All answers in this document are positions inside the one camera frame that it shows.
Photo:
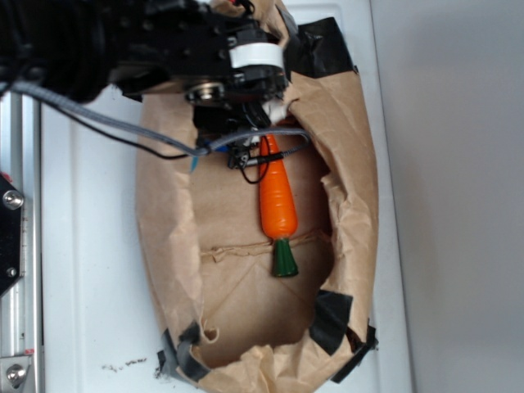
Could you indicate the orange plastic carrot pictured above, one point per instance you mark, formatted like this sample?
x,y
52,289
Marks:
x,y
277,208

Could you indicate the crumpled white paper ball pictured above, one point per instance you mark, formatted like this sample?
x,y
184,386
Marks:
x,y
275,109

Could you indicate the brown paper bag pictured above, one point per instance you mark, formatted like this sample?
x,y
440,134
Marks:
x,y
227,324

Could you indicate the black metal bracket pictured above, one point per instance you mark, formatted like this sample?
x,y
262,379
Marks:
x,y
12,202

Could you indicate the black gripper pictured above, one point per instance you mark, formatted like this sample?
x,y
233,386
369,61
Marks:
x,y
239,100

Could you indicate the aluminium frame rail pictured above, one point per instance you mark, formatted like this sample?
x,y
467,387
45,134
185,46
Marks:
x,y
22,367

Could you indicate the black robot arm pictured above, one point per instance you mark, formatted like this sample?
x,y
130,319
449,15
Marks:
x,y
77,48

